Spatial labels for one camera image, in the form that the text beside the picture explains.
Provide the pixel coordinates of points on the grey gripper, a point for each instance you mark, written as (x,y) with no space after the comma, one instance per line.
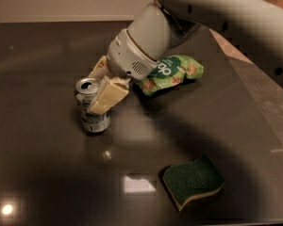
(127,57)

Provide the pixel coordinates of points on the silver 7up soda can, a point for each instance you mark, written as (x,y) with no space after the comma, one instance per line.
(85,92)

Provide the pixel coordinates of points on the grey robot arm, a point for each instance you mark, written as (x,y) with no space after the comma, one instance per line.
(255,27)

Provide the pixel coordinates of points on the green snack bag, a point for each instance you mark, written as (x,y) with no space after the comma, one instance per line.
(170,72)

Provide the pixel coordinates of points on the green and yellow sponge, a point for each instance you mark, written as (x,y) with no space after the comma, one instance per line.
(191,181)

